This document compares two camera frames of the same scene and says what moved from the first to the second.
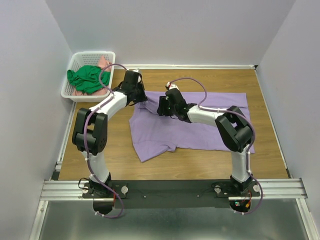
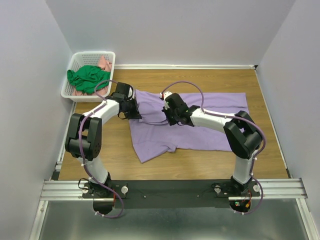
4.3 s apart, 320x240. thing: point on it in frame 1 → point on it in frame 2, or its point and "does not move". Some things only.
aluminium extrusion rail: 290,189 does not move
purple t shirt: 154,135 does not move
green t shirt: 86,78 does not move
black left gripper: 143,97 → 135,114
